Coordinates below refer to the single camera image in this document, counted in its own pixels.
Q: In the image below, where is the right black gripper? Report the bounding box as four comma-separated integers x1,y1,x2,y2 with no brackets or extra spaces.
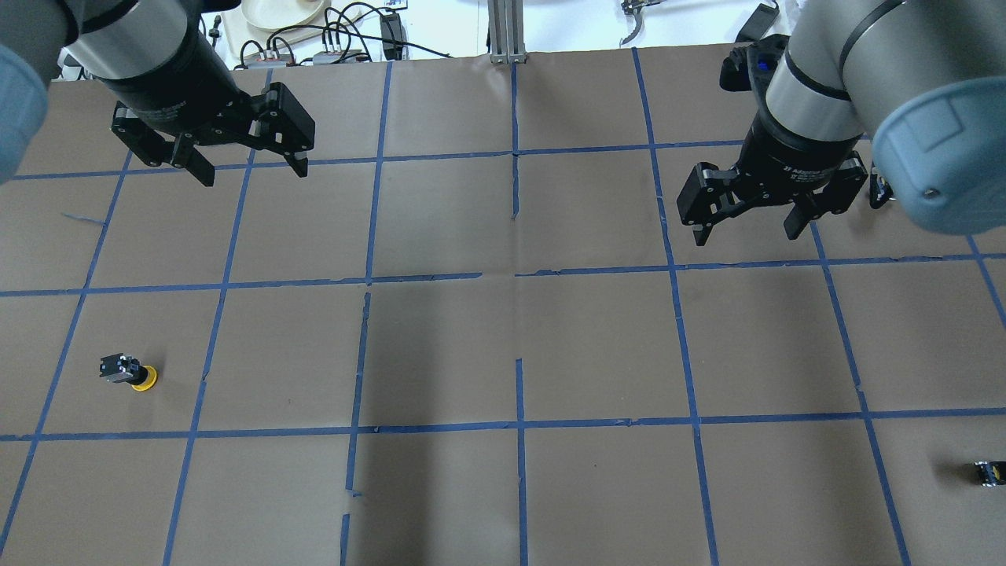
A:
676,111,868,246

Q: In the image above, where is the yellow push button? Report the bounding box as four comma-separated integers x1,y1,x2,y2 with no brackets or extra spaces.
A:
98,352,159,391

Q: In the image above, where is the small black switch block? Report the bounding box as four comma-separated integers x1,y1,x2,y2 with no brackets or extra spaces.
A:
973,460,1006,487

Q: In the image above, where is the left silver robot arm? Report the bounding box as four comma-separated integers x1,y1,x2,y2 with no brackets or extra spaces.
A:
1,1,316,186

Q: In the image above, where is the aluminium frame post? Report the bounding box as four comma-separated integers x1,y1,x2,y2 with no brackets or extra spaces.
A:
487,0,527,64

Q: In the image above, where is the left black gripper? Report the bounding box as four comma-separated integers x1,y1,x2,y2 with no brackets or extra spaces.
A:
93,23,316,187

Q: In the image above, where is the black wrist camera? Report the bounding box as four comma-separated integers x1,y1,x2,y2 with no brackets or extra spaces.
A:
718,35,791,92

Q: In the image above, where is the black power adapter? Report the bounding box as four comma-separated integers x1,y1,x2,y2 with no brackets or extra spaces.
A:
380,11,406,61

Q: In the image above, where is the beige plate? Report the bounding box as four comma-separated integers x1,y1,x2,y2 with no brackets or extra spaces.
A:
240,0,328,31

